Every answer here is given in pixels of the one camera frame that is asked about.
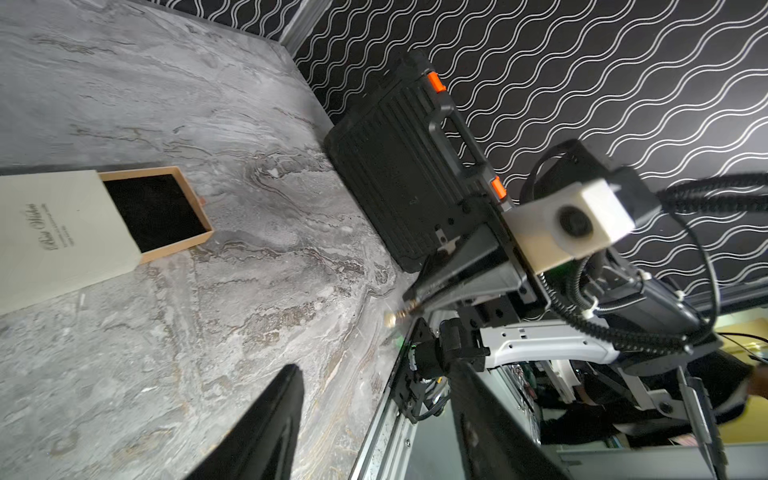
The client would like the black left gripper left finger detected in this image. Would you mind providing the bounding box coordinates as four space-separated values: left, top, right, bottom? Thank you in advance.
187 364 304 479

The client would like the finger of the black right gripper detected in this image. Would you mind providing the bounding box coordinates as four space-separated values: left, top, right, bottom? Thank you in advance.
403 224 527 312

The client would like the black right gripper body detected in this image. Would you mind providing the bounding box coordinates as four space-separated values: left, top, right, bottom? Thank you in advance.
413 197 534 317

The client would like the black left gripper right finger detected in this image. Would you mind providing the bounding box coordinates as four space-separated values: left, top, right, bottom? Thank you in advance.
448 362 568 480

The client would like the gold pearl earring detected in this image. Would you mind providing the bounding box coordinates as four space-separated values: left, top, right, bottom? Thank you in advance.
384 304 423 329

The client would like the brown jewelry box drawer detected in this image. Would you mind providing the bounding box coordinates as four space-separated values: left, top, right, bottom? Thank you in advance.
99 166 214 264

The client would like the white jewelry box sleeve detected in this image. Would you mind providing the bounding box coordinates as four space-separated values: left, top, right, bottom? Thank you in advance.
1 170 142 314

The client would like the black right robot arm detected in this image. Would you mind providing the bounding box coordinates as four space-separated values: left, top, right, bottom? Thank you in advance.
405 140 767 420

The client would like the black plastic tool case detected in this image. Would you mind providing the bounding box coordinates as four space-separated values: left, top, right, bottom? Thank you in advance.
324 50 508 273

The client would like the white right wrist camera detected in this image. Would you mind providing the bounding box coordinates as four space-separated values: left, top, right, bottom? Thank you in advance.
502 179 635 275

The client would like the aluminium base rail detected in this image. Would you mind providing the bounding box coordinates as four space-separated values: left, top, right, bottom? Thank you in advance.
347 335 433 480

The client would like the right aluminium frame post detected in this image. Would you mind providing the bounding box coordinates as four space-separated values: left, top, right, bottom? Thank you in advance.
279 0 332 56

